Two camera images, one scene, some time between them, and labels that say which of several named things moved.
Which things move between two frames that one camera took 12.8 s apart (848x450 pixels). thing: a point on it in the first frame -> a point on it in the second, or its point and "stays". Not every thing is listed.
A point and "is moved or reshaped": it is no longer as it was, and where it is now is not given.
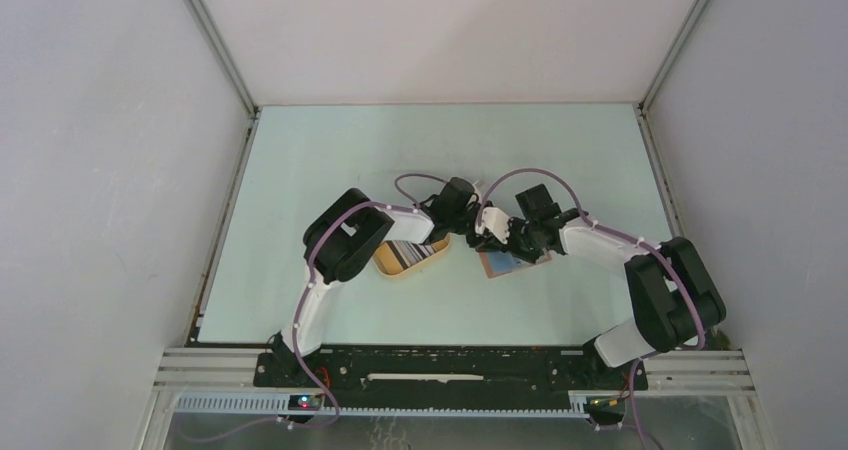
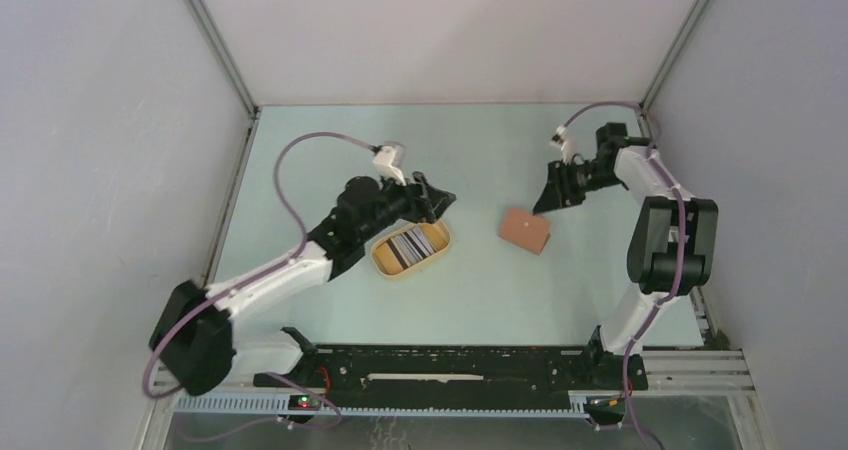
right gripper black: x=511 y=246 -> x=558 y=191
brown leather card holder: x=498 y=263 is moved or reshaped
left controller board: x=305 y=402 stays
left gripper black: x=473 y=241 -> x=424 y=202
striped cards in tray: x=396 y=255 stays
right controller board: x=605 y=406 stays
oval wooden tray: x=395 y=257 stays
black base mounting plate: x=455 y=370 stays
